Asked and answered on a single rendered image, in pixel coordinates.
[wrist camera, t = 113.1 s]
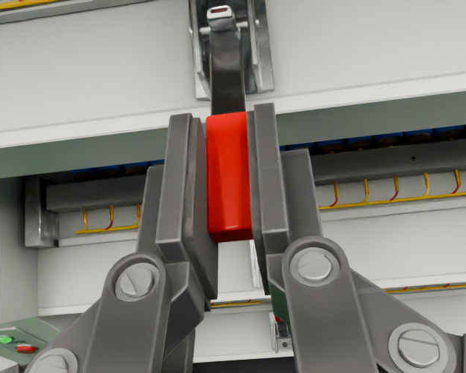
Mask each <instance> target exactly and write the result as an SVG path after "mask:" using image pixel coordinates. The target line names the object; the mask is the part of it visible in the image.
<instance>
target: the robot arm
mask: <svg viewBox="0 0 466 373"><path fill-rule="evenodd" d="M246 123H247V139H248V154H249V184H250V199H251V225H252V233H253V239H254V245H255V249H256V253H257V260H258V264H259V268H260V275H261V279H262V283H263V289H264V293H265V296H266V295H271V302H272V306H273V311H274V314H275V315H276V316H277V317H278V318H279V319H281V320H282V321H283V322H284V323H286V324H287V325H288V326H289V329H290V334H291V343H292V348H293V353H294V362H295V366H296V372H297V373H466V334H465V333H464V334H463V335H462V336H459V335H454V334H450V333H447V332H444V331H443V330H441V329H440V328H439V327H438V326H437V325H436V324H435V323H433V322H431V321H430V320H428V319H427V318H426V317H424V316H422V315H421V314H420V313H418V312H416V311H415V310H413V309H412V308H411V307H409V306H407V305H406V304H404V303H403V302H402V301H400V300H398V299H397V298H395V297H394V296H393V295H391V294H389V293H388V292H386V291H385V290H383V289H381V288H380V287H378V286H377V285H376V284H374V283H372V282H371V281H369V280H368V279H367V278H365V277H363V276H362V275H361V274H359V273H358V272H356V271H354V270H353V269H352V268H350V266H349V263H348V259H347V257H346V255H345V253H344V250H343V249H342V248H341V247H340V246H339V245H338V244H337V243H335V242H334V241H332V240H330V239H329V238H324V237H323V228H322V224H321V220H320V211H319V207H318V202H317V194H316V189H315V185H314V176H313V172H312V168H311V159H310V155H309V151H308V149H296V150H289V151H282V152H280V148H279V141H278V134H277V122H276V115H275V108H274V102H271V103H264V104H254V110H251V111H246ZM217 296H218V243H214V242H213V241H212V239H211V237H210V235H209V233H208V231H207V194H206V137H205V134H204V131H203V126H202V123H201V119H200V117H197V118H193V116H192V114H191V113H190V112H188V113H182V114H176V115H170V117H169V127H168V134H167V141H166V153H165V160H164V165H158V166H151V167H149V168H148V170H147V174H146V183H145V188H144V194H143V203H142V208H141V218H140V223H139V228H138V238H137V243H136V249H135V252H134V253H131V254H128V255H126V256H124V257H122V258H121V259H120V260H119V261H117V262H116V263H114V265H113V266H112V268H111V269H110V270H109V271H108V274H107V277H106V279H105V281H104V287H103V290H102V294H101V297H100V298H99V299H98V300H97V301H96V302H94V304H93V305H91V307H90V308H88V309H87V310H86V311H85V312H84V313H82V314H81V315H80V316H79V317H78V318H77V319H75V320H74V321H73V322H72V323H71V324H70V325H69V326H68V327H67V328H66V329H65V330H63V331H62V332H61V333H60V334H59V335H58V336H56V337H55V338H54V339H53V340H52V341H50V342H49V343H48V344H47V345H46V346H45V347H44V348H43V349H42V350H41V351H40V352H39V353H38V354H37V355H36V356H35V357H34V358H33V359H32V360H31V361H30V363H28V364H26V365H24V366H20V365H19V364H16V365H14V366H11V367H9V368H7V369H4V370H1V371H0V373H192V364H193V357H194V348H195V328H196V327H197V326H198V325H199V324H200V323H201V322H202V321H203V320H204V312H210V311H211V300H217Z"/></svg>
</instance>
